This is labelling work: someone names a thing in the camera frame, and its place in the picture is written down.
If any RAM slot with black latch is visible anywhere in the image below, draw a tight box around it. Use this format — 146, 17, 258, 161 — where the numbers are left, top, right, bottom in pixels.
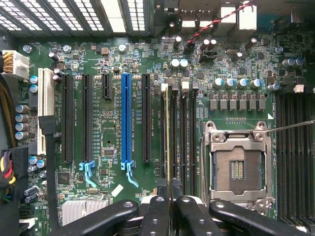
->
170, 83, 179, 179
189, 81, 199, 197

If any RAM slot with white latch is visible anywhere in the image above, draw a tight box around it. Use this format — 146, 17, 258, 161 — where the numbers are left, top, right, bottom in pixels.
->
159, 83, 171, 180
180, 81, 190, 195

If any white blank sticker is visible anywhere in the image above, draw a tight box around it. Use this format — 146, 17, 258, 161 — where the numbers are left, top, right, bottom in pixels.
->
110, 184, 125, 197

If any light blue slot clip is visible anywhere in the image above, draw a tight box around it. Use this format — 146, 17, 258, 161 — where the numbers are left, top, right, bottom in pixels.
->
79, 160, 97, 189
120, 160, 140, 188

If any silver CPU socket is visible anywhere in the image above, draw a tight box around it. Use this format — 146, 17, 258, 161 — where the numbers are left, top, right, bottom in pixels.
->
201, 120, 276, 215

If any silver finned heat sink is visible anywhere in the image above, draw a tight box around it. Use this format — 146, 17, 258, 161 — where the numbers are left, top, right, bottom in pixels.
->
62, 199, 109, 226

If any black square chip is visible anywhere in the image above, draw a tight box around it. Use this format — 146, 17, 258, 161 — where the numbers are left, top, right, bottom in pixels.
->
58, 172, 71, 185

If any black long expansion slot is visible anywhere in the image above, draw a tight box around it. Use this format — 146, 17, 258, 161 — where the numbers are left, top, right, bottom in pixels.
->
141, 73, 152, 163
81, 73, 94, 163
61, 73, 74, 163

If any green PC motherboard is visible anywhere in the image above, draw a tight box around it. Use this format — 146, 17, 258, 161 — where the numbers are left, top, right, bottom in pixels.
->
17, 36, 315, 236

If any blue long expansion slot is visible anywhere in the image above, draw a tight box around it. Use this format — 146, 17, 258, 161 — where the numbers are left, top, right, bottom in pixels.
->
121, 73, 132, 164

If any white short connector slot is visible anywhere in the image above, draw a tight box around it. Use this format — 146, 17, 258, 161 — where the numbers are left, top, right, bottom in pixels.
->
36, 134, 47, 155

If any thin metal locking lever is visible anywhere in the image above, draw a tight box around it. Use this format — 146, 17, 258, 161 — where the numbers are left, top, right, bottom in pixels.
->
267, 119, 315, 136

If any black short expansion slot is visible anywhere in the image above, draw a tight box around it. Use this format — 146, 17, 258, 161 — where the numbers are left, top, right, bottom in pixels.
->
101, 73, 113, 100

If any black power connector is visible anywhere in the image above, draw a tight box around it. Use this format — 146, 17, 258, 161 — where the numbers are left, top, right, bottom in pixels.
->
0, 147, 30, 236

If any white long PCI slot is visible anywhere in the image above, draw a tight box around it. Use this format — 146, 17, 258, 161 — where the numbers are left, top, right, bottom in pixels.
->
37, 67, 55, 118

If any silver rear port block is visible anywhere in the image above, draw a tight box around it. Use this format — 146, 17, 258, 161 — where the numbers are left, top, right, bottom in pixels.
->
216, 6, 237, 37
236, 4, 258, 38

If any white power connector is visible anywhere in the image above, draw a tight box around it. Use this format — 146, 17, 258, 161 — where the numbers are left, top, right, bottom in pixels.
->
1, 50, 31, 81

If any dark metal PC case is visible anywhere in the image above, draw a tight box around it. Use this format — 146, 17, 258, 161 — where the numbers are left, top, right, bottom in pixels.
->
0, 0, 315, 236

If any multicoloured wire bundle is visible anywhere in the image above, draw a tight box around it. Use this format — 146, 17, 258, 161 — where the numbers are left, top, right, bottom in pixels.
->
0, 150, 16, 204

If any braided black yellow cable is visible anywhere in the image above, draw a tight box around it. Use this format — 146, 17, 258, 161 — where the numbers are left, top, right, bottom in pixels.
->
0, 73, 18, 148

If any red and black twisted wire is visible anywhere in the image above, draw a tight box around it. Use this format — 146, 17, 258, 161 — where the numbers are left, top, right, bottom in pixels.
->
187, 0, 254, 47

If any yellow wire bundle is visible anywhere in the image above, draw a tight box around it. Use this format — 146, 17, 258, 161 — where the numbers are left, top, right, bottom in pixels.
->
0, 51, 14, 74

